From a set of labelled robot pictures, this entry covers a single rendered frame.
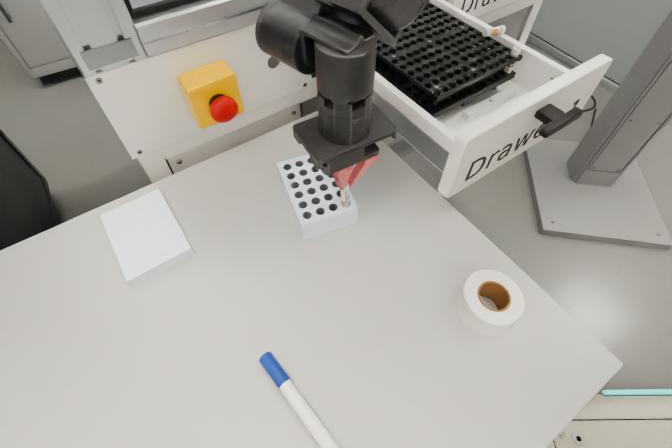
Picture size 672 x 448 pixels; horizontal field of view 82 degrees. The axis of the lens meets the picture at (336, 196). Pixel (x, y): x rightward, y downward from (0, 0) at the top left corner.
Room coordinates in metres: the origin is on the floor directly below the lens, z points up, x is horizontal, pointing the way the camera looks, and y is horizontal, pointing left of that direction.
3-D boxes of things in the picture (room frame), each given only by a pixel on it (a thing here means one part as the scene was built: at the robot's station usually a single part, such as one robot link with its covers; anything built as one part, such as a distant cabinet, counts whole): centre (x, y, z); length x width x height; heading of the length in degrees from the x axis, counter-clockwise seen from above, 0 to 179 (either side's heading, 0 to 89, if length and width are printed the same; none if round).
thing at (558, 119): (0.38, -0.28, 0.91); 0.07 x 0.04 x 0.01; 125
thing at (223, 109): (0.44, 0.16, 0.88); 0.04 x 0.03 x 0.04; 125
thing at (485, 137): (0.40, -0.26, 0.87); 0.29 x 0.02 x 0.11; 125
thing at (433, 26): (0.57, -0.15, 0.87); 0.22 x 0.18 x 0.06; 35
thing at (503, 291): (0.19, -0.19, 0.78); 0.07 x 0.07 x 0.04
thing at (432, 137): (0.58, -0.14, 0.86); 0.40 x 0.26 x 0.06; 35
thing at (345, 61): (0.33, 0.00, 1.02); 0.07 x 0.06 x 0.07; 47
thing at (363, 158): (0.32, 0.00, 0.89); 0.07 x 0.07 x 0.09; 29
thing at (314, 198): (0.36, 0.03, 0.78); 0.12 x 0.08 x 0.04; 21
